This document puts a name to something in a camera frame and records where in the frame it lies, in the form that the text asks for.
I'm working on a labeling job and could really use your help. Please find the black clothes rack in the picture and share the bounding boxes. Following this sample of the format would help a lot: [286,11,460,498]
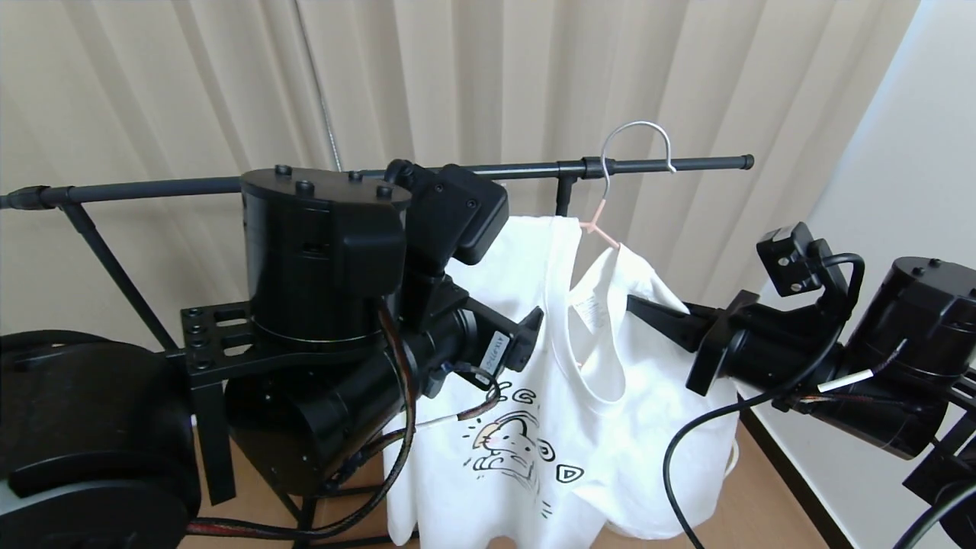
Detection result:
[0,154,756,549]

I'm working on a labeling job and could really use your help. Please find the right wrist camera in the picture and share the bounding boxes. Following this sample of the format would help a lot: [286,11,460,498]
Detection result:
[756,222,867,323]

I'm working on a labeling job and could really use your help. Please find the white printed tank top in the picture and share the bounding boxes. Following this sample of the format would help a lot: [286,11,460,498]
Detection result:
[384,215,741,549]

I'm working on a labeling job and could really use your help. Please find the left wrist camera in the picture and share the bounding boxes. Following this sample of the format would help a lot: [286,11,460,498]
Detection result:
[384,159,511,306]

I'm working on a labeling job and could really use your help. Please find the pink clothes hanger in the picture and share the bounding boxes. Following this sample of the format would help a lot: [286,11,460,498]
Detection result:
[579,120,678,250]

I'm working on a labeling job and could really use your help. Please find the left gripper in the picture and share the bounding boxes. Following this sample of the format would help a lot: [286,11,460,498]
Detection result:
[449,303,547,380]

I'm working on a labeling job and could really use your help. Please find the black cable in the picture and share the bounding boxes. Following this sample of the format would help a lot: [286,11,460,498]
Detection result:
[892,480,976,549]
[662,254,867,549]
[444,363,504,414]

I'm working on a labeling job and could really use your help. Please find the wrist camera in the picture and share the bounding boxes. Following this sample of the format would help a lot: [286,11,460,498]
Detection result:
[384,159,511,306]
[756,222,867,323]

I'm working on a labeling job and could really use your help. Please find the beige curtain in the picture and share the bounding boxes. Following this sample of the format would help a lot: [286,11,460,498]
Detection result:
[0,0,920,352]

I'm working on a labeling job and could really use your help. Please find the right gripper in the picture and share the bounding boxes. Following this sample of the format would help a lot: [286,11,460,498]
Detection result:
[685,289,841,397]

